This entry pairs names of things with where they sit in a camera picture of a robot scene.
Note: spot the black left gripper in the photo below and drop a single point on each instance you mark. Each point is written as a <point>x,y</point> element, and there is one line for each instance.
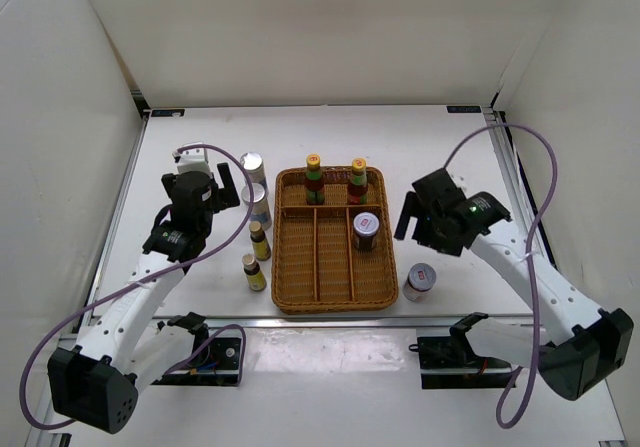
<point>226,197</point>

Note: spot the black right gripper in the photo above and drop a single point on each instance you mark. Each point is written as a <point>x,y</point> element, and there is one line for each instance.
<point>414,208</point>

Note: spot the white-lid spice jar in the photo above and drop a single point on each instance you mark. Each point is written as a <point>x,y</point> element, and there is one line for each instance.
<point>365,228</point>
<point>421,278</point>

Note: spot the yellow-cap sauce bottle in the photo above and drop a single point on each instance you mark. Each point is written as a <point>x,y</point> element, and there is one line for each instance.
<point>357,189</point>
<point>314,180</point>

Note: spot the silver-lid salt shaker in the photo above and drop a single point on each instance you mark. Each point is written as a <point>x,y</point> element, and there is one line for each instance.
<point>258,206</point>
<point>253,164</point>

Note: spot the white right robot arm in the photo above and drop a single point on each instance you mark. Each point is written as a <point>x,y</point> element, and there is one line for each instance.
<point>582,343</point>

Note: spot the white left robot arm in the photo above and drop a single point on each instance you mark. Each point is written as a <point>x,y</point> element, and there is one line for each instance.
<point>99,380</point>

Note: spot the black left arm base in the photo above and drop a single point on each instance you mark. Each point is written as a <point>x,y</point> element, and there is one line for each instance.
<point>219,364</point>

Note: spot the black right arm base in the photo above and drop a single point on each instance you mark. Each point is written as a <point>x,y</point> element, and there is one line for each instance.
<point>441,370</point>

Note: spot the far yellow-label small bottle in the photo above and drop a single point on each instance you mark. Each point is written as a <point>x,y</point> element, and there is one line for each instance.
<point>260,244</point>

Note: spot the yellow-label small bottle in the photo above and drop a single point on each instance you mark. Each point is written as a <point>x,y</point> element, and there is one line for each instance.
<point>255,278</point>
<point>260,244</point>

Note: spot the blue label sticker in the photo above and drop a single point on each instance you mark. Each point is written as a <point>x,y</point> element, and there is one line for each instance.
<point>167,113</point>
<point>463,109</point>

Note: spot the right blue label sticker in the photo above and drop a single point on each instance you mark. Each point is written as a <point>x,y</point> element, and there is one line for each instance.
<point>463,109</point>

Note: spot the near yellow-label small bottle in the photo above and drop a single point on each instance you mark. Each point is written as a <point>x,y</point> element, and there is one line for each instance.
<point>255,278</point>

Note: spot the brown wicker basket tray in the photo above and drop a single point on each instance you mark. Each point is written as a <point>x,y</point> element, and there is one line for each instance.
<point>316,267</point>

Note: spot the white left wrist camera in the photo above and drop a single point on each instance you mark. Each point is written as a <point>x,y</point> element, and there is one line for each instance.
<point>192,158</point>

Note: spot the aluminium table frame rail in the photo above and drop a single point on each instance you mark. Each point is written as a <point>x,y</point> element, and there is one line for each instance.
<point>520,192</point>

